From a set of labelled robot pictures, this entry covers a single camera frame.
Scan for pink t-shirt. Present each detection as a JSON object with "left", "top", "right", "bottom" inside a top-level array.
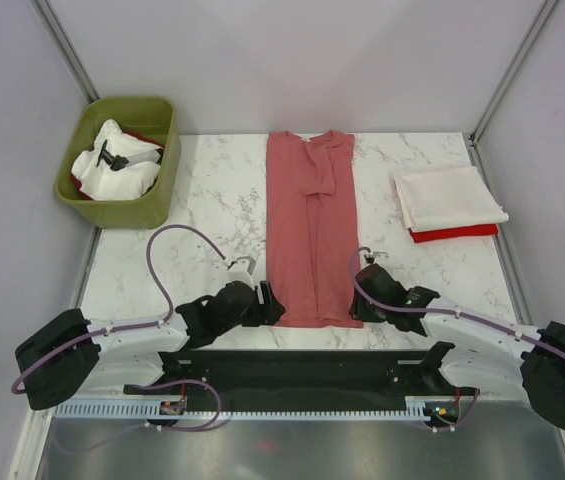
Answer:
[{"left": 266, "top": 131, "right": 362, "bottom": 328}]

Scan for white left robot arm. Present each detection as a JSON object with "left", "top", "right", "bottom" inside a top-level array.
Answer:
[{"left": 11, "top": 281, "right": 285, "bottom": 410}]

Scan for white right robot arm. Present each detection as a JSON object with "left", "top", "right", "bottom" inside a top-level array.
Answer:
[{"left": 349, "top": 263, "right": 565, "bottom": 431}]

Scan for folded red t-shirt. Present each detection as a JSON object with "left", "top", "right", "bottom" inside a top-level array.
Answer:
[{"left": 408, "top": 224, "right": 499, "bottom": 244}]

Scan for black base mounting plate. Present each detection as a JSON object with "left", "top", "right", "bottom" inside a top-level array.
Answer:
[{"left": 146, "top": 349, "right": 474, "bottom": 410}]

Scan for folded cream t-shirt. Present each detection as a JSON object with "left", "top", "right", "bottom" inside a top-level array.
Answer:
[{"left": 393, "top": 166, "right": 509, "bottom": 232}]

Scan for white t-shirt in bin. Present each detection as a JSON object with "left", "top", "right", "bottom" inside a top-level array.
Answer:
[{"left": 69, "top": 118, "right": 163, "bottom": 201}]

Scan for olive green plastic bin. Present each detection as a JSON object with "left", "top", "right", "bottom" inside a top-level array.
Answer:
[{"left": 54, "top": 96, "right": 181, "bottom": 229}]

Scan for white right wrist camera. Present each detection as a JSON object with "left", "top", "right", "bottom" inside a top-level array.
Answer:
[{"left": 361, "top": 247, "right": 389, "bottom": 265}]

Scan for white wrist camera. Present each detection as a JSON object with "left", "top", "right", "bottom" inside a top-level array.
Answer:
[
  {"left": 361, "top": 247, "right": 389, "bottom": 265},
  {"left": 227, "top": 256, "right": 256, "bottom": 290}
]

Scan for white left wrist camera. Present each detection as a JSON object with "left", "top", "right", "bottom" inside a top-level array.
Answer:
[{"left": 227, "top": 256, "right": 256, "bottom": 290}]

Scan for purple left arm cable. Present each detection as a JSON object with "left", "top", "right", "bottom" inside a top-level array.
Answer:
[{"left": 10, "top": 224, "right": 228, "bottom": 456}]

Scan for white slotted cable duct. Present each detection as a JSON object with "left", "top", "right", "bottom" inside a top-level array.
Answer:
[{"left": 54, "top": 394, "right": 456, "bottom": 420}]

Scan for right aluminium frame post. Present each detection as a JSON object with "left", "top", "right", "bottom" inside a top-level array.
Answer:
[{"left": 467, "top": 0, "right": 561, "bottom": 148}]

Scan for aluminium frame post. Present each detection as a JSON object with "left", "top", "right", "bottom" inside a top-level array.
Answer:
[
  {"left": 467, "top": 0, "right": 561, "bottom": 148},
  {"left": 30, "top": 0, "right": 100, "bottom": 103}
]

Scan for left aluminium frame post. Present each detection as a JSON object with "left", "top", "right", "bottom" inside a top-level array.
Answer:
[{"left": 30, "top": 0, "right": 100, "bottom": 103}]

